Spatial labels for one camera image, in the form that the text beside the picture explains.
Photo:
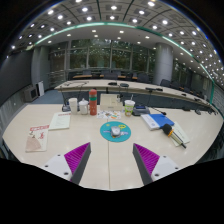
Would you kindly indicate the stack of white paper cups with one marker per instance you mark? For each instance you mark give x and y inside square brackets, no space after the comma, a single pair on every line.
[73,106]

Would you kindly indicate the silver computer mouse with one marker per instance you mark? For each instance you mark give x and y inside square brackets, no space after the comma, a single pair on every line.
[115,131]

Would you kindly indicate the ceiling lights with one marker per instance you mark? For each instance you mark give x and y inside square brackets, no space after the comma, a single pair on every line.
[85,9]

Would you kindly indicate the white paper sheet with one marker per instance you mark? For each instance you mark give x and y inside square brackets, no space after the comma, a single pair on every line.
[183,131]

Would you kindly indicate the red bottle with green band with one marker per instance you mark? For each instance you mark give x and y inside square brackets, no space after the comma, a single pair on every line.
[93,103]

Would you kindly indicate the blue and white book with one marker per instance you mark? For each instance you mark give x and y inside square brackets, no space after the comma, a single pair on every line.
[156,120]

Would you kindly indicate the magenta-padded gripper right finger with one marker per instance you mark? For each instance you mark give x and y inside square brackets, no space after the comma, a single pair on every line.
[146,158]

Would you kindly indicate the red and white magazine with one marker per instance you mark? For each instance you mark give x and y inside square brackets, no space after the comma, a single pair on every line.
[37,138]

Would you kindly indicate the round teal cartoon mouse pad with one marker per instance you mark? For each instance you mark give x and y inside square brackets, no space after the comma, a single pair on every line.
[105,133]

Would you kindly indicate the white floor appliance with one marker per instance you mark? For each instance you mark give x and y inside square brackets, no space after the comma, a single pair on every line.
[31,93]

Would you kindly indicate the long curved conference table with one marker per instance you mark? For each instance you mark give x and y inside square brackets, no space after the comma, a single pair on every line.
[100,85]

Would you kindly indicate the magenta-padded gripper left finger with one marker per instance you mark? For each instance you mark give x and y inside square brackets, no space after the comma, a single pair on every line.
[77,158]

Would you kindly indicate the black handheld microphone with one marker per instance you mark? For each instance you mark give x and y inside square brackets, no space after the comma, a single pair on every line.
[167,130]

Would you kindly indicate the black desk microphone unit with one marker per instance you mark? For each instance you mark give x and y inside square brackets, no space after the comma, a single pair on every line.
[65,108]

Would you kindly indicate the grey desk microphone unit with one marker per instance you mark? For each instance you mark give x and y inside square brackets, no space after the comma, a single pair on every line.
[140,110]

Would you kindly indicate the green and white paper cup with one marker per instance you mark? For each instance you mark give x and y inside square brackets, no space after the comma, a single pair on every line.
[129,108]

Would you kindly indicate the colourful sticker sheet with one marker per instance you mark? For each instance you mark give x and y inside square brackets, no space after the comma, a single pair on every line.
[108,115]

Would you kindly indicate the white cardboard box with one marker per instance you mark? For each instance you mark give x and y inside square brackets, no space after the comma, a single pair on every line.
[110,101]

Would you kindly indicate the dark office chairs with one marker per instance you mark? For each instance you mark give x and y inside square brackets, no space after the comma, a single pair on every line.
[143,77]

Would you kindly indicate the white booklet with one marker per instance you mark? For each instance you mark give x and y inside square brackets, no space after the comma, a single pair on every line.
[60,120]

